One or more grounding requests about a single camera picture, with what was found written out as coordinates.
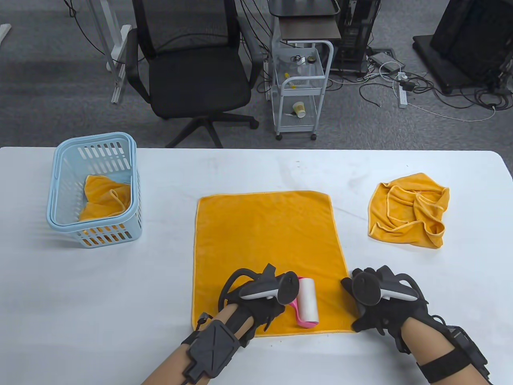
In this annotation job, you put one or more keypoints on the person's right hand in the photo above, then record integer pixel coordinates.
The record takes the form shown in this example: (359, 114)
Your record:
(384, 317)

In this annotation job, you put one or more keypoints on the person's left hand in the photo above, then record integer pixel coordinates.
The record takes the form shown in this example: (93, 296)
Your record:
(260, 315)

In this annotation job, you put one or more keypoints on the pink lint roller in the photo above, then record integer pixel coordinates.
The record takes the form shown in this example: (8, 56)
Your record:
(308, 298)

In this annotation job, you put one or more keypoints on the yellow square towel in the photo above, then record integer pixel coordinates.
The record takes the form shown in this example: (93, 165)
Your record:
(264, 236)
(104, 196)
(400, 212)

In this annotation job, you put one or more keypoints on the person's left forearm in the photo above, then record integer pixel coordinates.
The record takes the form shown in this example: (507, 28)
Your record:
(164, 371)

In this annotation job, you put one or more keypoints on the black right hand controller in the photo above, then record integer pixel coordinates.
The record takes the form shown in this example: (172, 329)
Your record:
(366, 286)

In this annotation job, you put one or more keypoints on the black hand controller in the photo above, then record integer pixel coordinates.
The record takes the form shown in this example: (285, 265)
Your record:
(288, 286)
(366, 286)

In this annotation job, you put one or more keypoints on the black left hand controller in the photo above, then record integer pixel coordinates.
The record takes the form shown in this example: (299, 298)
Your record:
(288, 286)

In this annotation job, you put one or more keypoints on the paper cup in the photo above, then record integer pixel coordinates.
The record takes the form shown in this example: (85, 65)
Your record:
(299, 109)

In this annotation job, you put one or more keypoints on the white power strip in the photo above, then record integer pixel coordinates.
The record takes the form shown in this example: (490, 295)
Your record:
(402, 96)

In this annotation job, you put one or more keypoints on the white rolling cart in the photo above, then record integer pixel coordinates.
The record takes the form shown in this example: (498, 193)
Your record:
(300, 91)

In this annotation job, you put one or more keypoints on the light blue plastic basket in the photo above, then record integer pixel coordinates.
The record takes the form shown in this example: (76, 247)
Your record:
(68, 168)

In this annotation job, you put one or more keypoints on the black mesh office chair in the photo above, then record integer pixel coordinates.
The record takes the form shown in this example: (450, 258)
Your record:
(196, 80)

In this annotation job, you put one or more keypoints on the grey power adapter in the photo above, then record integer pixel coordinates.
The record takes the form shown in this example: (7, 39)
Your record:
(384, 60)

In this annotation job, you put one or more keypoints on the black computer tower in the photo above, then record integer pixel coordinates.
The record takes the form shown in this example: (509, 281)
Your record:
(356, 36)

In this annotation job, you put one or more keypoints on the black monitor stand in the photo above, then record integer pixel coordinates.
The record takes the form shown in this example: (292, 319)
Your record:
(461, 40)

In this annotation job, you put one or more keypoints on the small dark side table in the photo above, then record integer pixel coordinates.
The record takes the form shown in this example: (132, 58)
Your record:
(308, 28)

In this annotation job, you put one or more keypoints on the white desk foot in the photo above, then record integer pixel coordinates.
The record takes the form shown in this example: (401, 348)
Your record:
(4, 34)

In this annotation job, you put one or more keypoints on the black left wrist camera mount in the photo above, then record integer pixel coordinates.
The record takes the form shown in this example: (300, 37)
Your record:
(212, 349)

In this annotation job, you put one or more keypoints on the white metal frame post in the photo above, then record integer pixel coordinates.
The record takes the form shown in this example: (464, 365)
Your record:
(120, 60)

